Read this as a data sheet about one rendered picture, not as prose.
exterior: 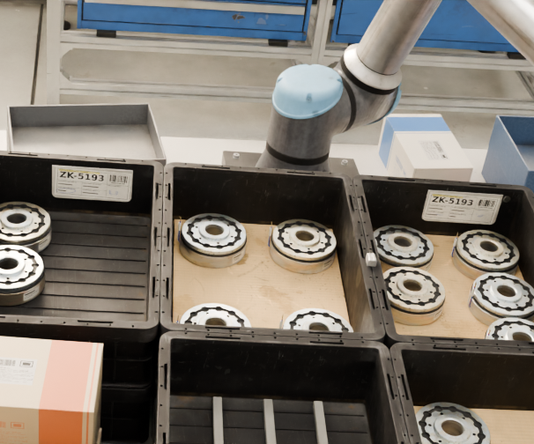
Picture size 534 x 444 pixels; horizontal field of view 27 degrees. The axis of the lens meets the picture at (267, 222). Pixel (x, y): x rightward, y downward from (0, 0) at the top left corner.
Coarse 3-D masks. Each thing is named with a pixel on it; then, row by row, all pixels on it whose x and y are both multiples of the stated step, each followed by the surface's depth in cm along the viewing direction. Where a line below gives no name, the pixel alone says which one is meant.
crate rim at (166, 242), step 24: (168, 168) 173; (192, 168) 174; (216, 168) 174; (240, 168) 175; (264, 168) 176; (168, 192) 170; (168, 216) 162; (168, 240) 160; (360, 240) 163; (168, 264) 153; (360, 264) 158; (168, 288) 149; (168, 312) 145; (288, 336) 144; (312, 336) 145; (336, 336) 145; (360, 336) 146; (384, 336) 147
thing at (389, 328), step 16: (368, 176) 178; (384, 176) 178; (528, 192) 179; (368, 224) 167; (368, 240) 163; (384, 288) 154; (384, 304) 152; (384, 320) 149; (400, 336) 147; (416, 336) 147
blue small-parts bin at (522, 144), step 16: (496, 128) 218; (512, 128) 220; (528, 128) 221; (496, 144) 218; (512, 144) 210; (528, 144) 223; (512, 160) 210; (528, 160) 218; (512, 176) 210; (528, 176) 203
